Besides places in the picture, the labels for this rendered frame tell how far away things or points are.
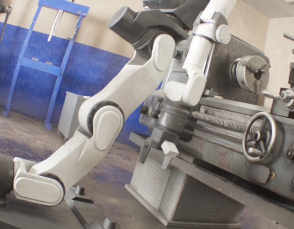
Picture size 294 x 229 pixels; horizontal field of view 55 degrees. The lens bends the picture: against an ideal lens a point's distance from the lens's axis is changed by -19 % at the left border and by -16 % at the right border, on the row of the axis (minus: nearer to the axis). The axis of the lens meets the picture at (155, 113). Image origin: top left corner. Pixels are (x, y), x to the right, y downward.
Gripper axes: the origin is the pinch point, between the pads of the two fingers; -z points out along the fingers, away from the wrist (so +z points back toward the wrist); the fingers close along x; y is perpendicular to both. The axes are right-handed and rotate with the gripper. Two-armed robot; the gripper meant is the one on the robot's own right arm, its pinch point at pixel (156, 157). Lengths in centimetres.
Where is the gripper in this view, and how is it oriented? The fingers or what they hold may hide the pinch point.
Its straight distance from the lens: 112.9
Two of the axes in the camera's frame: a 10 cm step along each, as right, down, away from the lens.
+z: 3.8, -9.3, 0.1
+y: -6.1, -2.4, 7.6
